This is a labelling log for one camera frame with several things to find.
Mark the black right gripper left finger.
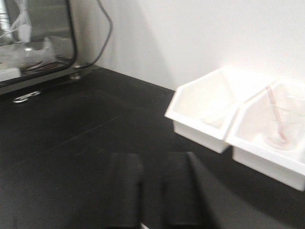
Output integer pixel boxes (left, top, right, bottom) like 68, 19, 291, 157
105, 153, 142, 229

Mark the stainless steel appliance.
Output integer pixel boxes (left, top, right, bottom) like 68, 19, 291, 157
0, 0, 95, 95

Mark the white plastic bin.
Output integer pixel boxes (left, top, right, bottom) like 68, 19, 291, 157
165, 67, 275, 153
227, 81, 305, 191

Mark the small metal ring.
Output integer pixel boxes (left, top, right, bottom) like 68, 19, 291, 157
12, 91, 41, 104

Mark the grey power cable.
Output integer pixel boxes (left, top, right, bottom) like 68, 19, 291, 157
80, 0, 113, 69

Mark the white plastic bin right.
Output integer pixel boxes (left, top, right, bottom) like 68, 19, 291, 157
227, 81, 305, 191

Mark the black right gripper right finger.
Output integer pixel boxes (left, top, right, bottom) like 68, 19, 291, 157
162, 152, 220, 229

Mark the clear cup in bin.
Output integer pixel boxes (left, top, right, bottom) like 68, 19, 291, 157
264, 94, 305, 150

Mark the pink stirring rod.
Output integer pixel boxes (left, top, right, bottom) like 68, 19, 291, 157
265, 85, 287, 142

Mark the white plastic bin left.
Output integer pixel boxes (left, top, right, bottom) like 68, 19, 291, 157
165, 67, 275, 153

